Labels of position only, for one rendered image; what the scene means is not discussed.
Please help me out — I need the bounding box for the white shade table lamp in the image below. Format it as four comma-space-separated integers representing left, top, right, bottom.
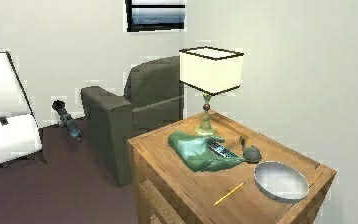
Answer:
178, 46, 245, 137

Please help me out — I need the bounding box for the wooden chest of drawers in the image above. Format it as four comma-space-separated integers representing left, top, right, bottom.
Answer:
126, 109, 338, 224

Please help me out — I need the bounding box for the dark grey armchair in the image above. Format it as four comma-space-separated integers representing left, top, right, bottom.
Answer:
80, 55, 185, 188

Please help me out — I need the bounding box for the green hand-shaped tray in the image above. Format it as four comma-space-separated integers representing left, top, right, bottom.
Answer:
167, 129, 247, 173

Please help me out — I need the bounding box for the black remote control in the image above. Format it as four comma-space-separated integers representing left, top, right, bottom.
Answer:
206, 140, 239, 160

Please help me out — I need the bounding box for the grey bird figurine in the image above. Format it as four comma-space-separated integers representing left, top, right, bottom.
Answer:
238, 135, 263, 165

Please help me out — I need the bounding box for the yellow pencil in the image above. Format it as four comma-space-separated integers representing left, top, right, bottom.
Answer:
212, 181, 246, 207

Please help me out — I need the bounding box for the black framed window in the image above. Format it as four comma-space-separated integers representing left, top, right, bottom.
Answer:
124, 0, 187, 33

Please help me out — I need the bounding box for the dark baseball bat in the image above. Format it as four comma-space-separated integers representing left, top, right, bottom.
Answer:
51, 99, 83, 144

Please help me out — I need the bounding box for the grey round bowl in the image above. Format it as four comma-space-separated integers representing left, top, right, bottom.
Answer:
253, 160, 311, 205

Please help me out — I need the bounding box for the white room door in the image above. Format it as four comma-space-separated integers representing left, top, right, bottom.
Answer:
0, 49, 44, 169

